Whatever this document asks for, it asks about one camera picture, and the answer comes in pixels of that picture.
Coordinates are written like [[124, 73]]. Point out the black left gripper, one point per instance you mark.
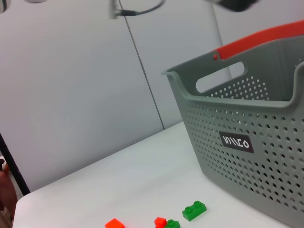
[[235, 4]]

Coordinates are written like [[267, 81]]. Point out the small green toy brick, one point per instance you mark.
[[172, 224]]

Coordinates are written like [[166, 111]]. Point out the brown background object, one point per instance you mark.
[[6, 194]]

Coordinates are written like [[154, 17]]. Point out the long green toy brick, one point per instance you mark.
[[193, 211]]

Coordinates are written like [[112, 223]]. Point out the black slanted pole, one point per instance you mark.
[[14, 164]]

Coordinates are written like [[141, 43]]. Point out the small red sloped brick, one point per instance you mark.
[[159, 221]]

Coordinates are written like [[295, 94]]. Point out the large red sloped brick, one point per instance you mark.
[[114, 223]]

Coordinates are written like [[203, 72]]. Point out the grey perforated plastic storage bin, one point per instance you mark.
[[237, 178]]

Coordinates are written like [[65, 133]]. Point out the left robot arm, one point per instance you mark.
[[3, 4]]

